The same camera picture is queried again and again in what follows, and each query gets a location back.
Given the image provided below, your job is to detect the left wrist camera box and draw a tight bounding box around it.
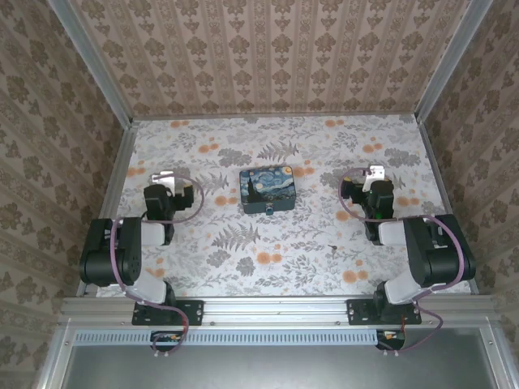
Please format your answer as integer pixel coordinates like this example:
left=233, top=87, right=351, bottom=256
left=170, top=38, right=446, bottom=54
left=148, top=169, right=179, bottom=195

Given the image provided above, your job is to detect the grey metal panel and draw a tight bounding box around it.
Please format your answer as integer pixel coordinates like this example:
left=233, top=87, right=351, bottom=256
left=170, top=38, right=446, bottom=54
left=38, top=323, right=519, bottom=389

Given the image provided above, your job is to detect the long aluminium table rail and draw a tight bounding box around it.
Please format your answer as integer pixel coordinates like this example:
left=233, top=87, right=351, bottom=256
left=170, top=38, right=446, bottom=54
left=60, top=295, right=498, bottom=325

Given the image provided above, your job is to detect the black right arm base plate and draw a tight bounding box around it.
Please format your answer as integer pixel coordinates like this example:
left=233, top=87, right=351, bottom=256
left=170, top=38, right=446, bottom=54
left=346, top=298, right=422, bottom=327

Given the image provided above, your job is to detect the starry night tin box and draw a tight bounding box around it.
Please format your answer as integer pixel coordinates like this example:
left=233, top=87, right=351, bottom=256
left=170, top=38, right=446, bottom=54
left=238, top=165, right=296, bottom=215

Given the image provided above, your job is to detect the aluminium side rail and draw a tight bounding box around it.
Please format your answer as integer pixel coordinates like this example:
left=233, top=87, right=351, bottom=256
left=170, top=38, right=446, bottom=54
left=76, top=119, right=139, bottom=297
left=417, top=117, right=479, bottom=295

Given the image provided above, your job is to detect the white slotted cable duct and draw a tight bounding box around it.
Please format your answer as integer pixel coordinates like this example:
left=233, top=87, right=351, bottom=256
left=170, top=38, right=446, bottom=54
left=75, top=328, right=386, bottom=345

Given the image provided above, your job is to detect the black connector board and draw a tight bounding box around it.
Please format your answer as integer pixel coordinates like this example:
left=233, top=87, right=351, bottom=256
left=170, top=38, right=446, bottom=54
left=375, top=328, right=406, bottom=352
left=150, top=330, right=186, bottom=352

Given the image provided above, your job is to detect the thin aluminium rail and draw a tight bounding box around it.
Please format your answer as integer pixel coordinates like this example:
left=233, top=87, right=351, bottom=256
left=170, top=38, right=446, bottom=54
left=131, top=112, right=421, bottom=122

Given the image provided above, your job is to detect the aluminium frame post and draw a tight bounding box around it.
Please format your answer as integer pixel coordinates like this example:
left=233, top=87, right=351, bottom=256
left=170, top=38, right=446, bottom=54
left=415, top=0, right=483, bottom=122
left=46, top=0, right=135, bottom=126

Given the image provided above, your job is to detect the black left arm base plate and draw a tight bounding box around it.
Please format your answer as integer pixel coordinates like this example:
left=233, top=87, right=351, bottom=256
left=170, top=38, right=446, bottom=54
left=131, top=298, right=204, bottom=327

